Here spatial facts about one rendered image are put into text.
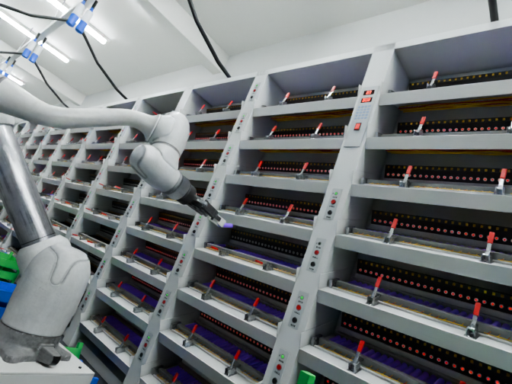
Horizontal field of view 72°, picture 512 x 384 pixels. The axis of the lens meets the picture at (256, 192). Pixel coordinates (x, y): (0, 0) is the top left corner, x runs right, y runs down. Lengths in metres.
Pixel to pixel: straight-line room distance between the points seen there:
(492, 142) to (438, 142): 0.15
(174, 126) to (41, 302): 0.64
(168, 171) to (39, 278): 0.45
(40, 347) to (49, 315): 0.08
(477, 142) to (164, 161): 0.97
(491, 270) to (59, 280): 1.12
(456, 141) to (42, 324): 1.29
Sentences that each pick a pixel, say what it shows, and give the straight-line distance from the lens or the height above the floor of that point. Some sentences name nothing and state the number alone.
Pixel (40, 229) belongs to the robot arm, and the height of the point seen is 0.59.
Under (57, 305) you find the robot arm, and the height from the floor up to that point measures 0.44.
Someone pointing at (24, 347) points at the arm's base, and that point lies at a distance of 1.10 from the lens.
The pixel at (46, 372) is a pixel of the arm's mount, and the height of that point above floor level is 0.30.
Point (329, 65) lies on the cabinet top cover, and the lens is 1.81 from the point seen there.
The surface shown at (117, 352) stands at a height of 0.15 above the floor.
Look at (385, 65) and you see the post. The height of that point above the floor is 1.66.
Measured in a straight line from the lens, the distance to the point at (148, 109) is 3.15.
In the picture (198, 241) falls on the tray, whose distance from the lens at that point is 1.72.
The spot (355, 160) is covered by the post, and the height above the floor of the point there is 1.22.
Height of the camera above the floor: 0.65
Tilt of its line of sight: 15 degrees up
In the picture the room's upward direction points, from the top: 21 degrees clockwise
